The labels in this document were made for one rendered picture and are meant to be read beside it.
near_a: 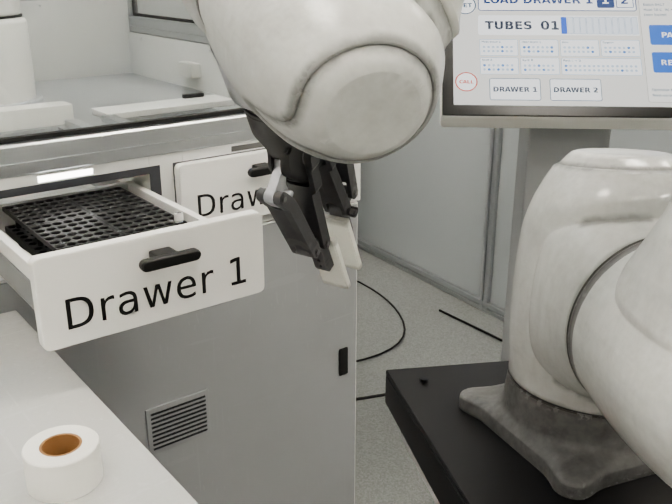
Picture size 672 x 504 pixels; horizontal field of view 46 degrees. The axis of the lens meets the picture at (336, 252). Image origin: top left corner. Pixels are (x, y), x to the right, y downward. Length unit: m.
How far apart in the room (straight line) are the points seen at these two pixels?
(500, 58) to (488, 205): 1.36
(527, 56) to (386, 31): 1.18
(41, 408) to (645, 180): 0.67
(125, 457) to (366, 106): 0.54
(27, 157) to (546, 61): 0.93
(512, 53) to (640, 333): 1.07
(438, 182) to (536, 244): 2.40
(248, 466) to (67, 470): 0.83
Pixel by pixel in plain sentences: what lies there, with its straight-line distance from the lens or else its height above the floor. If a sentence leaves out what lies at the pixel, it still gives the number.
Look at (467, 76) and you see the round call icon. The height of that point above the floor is 1.02.
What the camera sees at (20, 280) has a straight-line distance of 1.04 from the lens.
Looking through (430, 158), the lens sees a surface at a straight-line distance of 3.12.
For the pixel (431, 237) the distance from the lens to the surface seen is 3.18.
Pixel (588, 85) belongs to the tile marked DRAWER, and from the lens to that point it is 1.56.
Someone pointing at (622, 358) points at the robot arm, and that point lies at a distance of 0.56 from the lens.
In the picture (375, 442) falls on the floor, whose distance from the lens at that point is 2.22.
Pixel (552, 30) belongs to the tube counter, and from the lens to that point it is 1.62.
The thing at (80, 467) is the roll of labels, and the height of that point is 0.79.
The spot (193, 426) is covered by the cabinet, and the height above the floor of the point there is 0.45.
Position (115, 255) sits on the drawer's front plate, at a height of 0.91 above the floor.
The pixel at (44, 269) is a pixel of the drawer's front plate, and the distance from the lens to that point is 0.91.
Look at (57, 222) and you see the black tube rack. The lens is 1.13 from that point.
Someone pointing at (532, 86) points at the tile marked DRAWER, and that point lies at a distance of 1.54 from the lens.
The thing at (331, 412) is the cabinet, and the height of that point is 0.36.
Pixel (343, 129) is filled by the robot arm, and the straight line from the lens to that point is 0.41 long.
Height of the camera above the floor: 1.23
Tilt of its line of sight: 20 degrees down
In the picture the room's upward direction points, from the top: straight up
